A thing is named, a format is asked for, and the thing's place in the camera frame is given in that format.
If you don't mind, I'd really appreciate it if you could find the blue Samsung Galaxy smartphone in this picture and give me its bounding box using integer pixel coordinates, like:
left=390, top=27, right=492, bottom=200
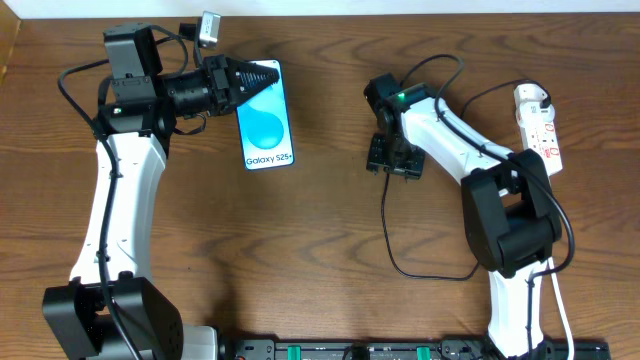
left=236, top=59, right=295, bottom=171

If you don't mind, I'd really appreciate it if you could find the black USB charging cable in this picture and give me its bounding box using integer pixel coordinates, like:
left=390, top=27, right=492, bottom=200
left=380, top=78, right=553, bottom=282

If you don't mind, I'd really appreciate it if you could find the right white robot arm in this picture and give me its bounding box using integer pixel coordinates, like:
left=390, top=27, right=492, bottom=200
left=364, top=74, right=566, bottom=359

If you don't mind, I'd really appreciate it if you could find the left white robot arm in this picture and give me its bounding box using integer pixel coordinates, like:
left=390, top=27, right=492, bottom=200
left=42, top=14, right=280, bottom=359

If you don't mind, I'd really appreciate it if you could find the white USB charger plug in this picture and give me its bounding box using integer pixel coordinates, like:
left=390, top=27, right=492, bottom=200
left=514, top=82, right=552, bottom=109

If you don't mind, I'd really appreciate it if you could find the white power strip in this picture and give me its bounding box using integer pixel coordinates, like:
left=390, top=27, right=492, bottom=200
left=516, top=101, right=563, bottom=177

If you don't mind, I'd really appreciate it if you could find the cardboard box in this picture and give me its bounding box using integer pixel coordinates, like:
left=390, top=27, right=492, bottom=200
left=0, top=0, right=22, bottom=82

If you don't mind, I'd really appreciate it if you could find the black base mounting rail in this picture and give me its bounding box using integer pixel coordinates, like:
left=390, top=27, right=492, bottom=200
left=217, top=335, right=612, bottom=360

